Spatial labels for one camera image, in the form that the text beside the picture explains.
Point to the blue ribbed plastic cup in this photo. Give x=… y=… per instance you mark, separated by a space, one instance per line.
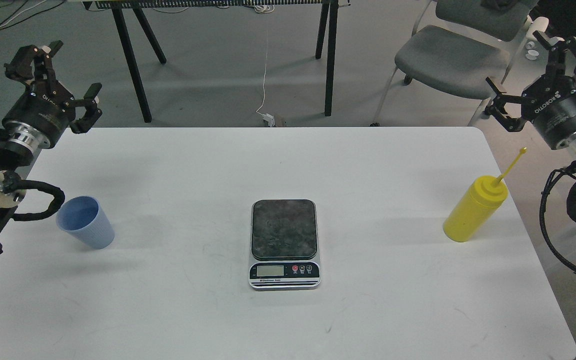
x=84 y=219

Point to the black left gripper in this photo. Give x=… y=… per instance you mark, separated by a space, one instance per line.
x=36 y=122

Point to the grey office chair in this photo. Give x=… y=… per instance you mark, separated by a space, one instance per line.
x=458 y=64

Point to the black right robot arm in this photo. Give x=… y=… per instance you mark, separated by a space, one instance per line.
x=514 y=110

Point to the black digital kitchen scale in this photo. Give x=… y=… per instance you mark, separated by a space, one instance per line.
x=284 y=250

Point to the yellow squeeze bottle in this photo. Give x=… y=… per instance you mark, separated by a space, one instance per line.
x=483 y=197

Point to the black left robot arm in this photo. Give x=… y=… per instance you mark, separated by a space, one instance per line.
x=24 y=200

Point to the white power adapter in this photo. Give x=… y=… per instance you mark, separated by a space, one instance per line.
x=269 y=120

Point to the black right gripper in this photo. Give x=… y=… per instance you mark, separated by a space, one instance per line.
x=552 y=108

